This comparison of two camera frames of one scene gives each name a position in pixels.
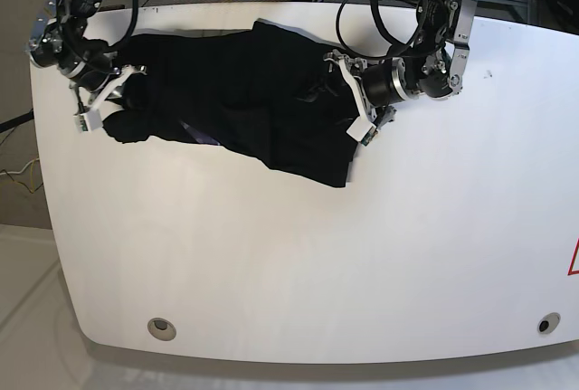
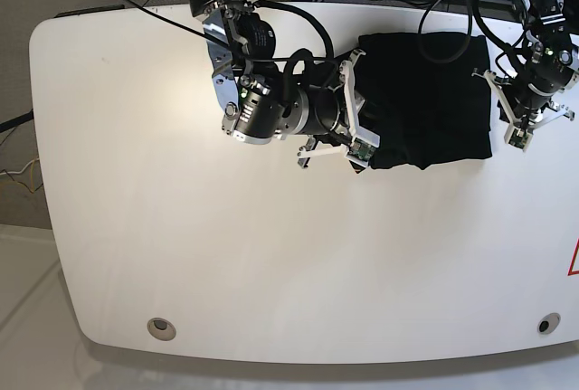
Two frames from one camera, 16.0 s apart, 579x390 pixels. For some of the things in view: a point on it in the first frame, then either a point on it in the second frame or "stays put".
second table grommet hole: (162, 329) stays put
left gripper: (385, 81) to (528, 93)
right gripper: (93, 70) to (325, 105)
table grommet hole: (548, 322) stays put
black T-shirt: (270, 91) to (427, 97)
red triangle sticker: (571, 270) stays put
